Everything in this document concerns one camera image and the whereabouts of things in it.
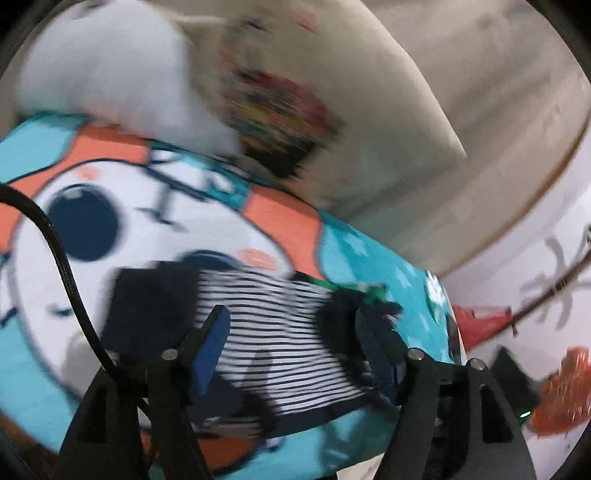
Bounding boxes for red bag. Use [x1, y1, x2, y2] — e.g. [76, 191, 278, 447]
[452, 305, 513, 352]

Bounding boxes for beige curtain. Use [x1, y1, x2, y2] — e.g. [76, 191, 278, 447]
[353, 1, 590, 273]

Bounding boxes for black cable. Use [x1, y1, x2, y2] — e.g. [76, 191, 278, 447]
[0, 182, 153, 416]

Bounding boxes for striped navy toddler pants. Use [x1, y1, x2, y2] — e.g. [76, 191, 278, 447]
[100, 260, 398, 437]

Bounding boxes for beige floral print pillow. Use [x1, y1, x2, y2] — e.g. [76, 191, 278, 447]
[167, 1, 466, 218]

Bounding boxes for white snowflake hair clip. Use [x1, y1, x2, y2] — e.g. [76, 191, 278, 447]
[425, 271, 448, 324]

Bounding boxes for black smartphone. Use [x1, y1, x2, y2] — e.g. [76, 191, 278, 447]
[446, 314, 462, 364]

